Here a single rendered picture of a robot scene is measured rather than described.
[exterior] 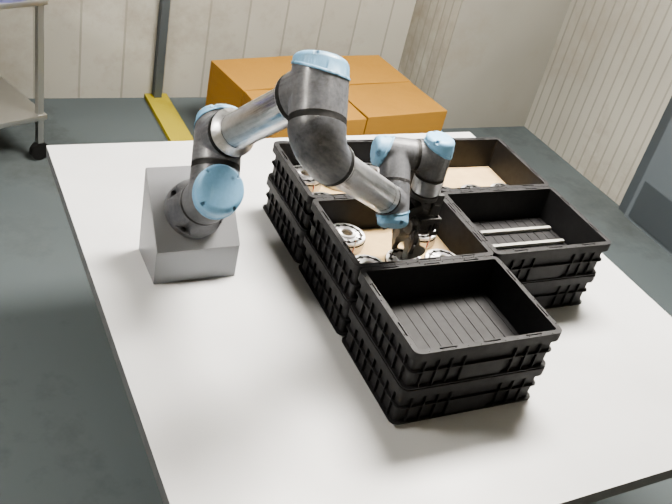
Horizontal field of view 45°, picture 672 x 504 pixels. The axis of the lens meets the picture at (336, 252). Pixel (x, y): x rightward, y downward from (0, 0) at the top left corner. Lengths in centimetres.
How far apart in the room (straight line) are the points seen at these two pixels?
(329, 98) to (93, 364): 160
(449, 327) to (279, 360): 42
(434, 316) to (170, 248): 67
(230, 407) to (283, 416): 12
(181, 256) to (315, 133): 66
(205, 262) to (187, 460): 60
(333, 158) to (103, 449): 140
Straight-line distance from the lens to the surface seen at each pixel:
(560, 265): 231
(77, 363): 291
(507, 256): 215
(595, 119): 493
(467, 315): 205
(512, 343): 186
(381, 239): 222
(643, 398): 228
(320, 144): 156
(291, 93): 162
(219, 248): 211
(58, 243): 343
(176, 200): 203
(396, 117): 401
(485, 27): 482
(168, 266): 210
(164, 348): 195
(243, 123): 181
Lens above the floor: 202
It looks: 34 degrees down
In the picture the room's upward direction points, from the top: 14 degrees clockwise
